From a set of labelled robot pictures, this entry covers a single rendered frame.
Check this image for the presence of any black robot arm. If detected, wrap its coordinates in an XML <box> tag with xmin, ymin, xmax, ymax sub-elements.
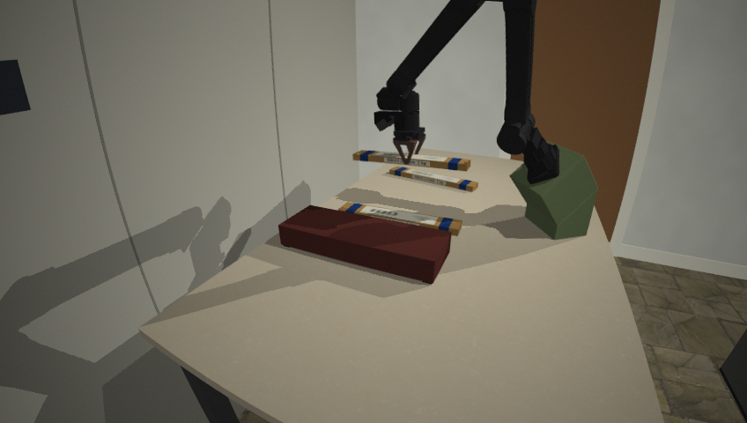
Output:
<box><xmin>374</xmin><ymin>0</ymin><xmax>559</xmax><ymax>184</ymax></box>

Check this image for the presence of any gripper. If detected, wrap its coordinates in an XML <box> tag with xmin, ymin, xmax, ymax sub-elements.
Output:
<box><xmin>393</xmin><ymin>111</ymin><xmax>425</xmax><ymax>165</ymax></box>

